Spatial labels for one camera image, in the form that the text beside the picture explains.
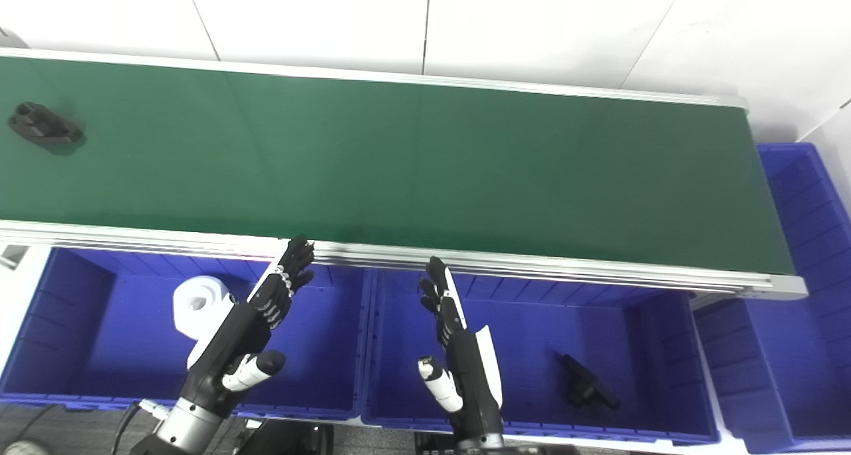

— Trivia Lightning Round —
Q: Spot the black robot body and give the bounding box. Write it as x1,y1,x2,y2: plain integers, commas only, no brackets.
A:
236,420,579,455

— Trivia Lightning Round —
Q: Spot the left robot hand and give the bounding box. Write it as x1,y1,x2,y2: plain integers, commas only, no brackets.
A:
178,235,316,417

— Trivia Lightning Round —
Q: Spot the black flanged machine part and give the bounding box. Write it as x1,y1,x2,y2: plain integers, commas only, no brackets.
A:
557,353,622,412
8,102,85,151

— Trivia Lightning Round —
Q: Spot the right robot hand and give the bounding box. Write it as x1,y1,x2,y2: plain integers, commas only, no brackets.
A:
417,256,504,440

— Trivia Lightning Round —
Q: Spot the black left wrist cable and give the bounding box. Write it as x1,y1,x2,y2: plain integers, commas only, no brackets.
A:
112,400,171,455

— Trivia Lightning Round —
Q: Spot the blue plastic bin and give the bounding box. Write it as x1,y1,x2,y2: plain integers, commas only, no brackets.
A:
0,245,368,420
693,142,851,454
362,267,723,445

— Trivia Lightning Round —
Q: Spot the green conveyor belt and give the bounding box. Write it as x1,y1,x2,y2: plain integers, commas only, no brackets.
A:
0,56,797,275
0,46,808,301

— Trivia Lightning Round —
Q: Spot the white plastic ring part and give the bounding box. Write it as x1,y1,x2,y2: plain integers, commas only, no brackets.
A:
173,276,237,341

